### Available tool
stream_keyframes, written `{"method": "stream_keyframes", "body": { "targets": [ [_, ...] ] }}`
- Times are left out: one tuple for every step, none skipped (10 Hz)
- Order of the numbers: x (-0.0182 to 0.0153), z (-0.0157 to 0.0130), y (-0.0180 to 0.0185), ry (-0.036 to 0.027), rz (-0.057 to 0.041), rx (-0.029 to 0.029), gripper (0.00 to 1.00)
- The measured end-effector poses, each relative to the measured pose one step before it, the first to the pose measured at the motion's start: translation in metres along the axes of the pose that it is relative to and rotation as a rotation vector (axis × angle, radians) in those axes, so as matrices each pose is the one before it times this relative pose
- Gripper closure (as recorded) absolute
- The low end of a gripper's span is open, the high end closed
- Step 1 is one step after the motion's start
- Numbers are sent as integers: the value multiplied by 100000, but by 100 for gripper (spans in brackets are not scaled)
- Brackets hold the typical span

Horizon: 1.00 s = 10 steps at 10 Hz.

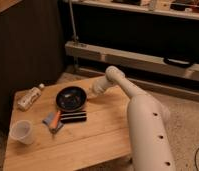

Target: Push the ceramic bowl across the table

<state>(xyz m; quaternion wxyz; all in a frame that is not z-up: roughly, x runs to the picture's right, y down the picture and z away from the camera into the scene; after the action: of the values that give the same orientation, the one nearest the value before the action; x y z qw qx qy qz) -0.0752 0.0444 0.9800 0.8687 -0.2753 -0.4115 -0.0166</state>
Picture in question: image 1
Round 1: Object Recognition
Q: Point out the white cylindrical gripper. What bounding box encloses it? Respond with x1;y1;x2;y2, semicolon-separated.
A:
86;76;113;99

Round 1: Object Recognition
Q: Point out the white plastic bottle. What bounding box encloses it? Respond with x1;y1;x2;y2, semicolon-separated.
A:
17;83;45;111

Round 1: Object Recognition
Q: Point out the metal shelf unit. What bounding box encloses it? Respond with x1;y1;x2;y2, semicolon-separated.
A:
63;0;199;81

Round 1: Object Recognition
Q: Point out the orange handled tool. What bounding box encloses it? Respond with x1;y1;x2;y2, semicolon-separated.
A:
49;110;61;131

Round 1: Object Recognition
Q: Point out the black rectangular box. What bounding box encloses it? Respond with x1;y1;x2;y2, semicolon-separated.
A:
60;111;87;123

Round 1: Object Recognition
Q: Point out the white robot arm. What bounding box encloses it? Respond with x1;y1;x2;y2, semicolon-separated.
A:
88;66;176;171

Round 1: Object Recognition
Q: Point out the dark wooden cabinet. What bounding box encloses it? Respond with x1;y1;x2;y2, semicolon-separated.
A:
0;0;64;131

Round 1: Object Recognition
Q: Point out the dark ceramic bowl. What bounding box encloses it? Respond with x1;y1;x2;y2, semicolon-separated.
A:
56;86;87;112

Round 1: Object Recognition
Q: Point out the black handle on shelf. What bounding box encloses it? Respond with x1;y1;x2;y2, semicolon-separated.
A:
163;58;195;68

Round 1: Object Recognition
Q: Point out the clear plastic cup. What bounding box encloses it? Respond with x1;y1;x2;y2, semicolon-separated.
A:
9;120;35;145

